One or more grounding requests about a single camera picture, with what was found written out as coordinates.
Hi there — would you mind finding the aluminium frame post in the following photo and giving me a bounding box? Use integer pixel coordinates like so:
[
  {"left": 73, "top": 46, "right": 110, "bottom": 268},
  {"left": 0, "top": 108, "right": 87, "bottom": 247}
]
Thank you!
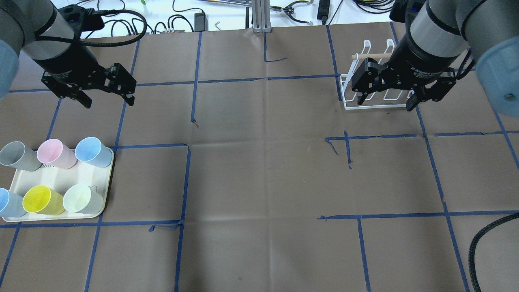
[{"left": 251, "top": 0, "right": 271, "bottom": 33}]

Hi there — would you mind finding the grey plastic cup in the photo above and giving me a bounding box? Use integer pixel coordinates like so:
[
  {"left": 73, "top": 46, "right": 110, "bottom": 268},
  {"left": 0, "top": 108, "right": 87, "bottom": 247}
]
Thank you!
[{"left": 0, "top": 141, "right": 43, "bottom": 172}]

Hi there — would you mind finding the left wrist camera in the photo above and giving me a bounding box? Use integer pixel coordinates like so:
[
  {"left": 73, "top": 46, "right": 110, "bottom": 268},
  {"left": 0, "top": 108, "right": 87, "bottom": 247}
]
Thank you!
[{"left": 58, "top": 5, "right": 105, "bottom": 33}]

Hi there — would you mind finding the white wire cup rack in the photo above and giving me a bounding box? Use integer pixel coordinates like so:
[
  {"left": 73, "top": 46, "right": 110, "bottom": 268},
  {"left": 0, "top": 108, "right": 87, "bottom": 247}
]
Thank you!
[{"left": 340, "top": 39, "right": 413, "bottom": 110}]

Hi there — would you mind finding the pale green plastic cup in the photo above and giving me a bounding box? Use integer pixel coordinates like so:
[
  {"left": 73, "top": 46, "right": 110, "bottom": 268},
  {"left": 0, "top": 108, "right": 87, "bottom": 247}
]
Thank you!
[{"left": 63, "top": 184, "right": 105, "bottom": 214}]

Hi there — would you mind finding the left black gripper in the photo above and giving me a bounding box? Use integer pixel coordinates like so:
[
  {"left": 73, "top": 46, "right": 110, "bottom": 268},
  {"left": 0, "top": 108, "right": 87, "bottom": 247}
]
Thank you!
[{"left": 41, "top": 63, "right": 137, "bottom": 109}]

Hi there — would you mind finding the black braided cable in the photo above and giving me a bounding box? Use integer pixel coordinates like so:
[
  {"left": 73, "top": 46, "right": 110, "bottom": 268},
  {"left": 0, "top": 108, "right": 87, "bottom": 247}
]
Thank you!
[{"left": 468, "top": 212, "right": 519, "bottom": 292}]

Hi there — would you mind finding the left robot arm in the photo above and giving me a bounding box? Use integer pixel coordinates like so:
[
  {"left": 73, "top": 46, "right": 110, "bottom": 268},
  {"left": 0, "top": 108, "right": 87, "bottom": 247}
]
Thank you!
[{"left": 0, "top": 0, "right": 147, "bottom": 109}]

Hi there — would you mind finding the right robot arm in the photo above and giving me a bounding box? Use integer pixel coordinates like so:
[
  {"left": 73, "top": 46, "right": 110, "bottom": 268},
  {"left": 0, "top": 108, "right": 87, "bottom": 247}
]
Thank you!
[{"left": 351, "top": 0, "right": 519, "bottom": 118}]

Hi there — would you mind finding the pink plastic cup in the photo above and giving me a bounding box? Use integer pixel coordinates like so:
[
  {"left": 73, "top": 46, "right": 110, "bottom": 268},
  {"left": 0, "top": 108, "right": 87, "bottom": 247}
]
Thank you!
[{"left": 36, "top": 139, "right": 78, "bottom": 169}]

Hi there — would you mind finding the light blue plastic cup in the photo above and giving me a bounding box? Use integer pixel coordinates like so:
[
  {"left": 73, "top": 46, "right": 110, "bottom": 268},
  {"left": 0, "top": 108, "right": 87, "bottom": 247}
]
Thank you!
[{"left": 75, "top": 137, "right": 113, "bottom": 168}]

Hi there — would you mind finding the black power adapter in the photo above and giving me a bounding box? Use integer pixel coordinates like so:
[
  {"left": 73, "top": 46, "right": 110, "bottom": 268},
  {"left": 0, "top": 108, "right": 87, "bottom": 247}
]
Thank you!
[{"left": 193, "top": 12, "right": 209, "bottom": 32}]

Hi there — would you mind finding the yellow plastic cup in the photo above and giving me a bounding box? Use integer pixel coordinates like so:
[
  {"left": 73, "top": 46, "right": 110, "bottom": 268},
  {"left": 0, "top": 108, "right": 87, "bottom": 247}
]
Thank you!
[{"left": 22, "top": 185, "right": 65, "bottom": 215}]

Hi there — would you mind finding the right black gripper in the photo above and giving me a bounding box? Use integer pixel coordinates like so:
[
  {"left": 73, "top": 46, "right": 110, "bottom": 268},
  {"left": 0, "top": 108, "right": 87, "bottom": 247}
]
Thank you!
[{"left": 352, "top": 58, "right": 457, "bottom": 112}]

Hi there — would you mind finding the cream plastic tray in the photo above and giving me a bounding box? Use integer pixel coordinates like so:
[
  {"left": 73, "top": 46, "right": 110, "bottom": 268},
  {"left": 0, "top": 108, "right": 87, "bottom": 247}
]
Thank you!
[{"left": 2, "top": 161, "right": 114, "bottom": 223}]

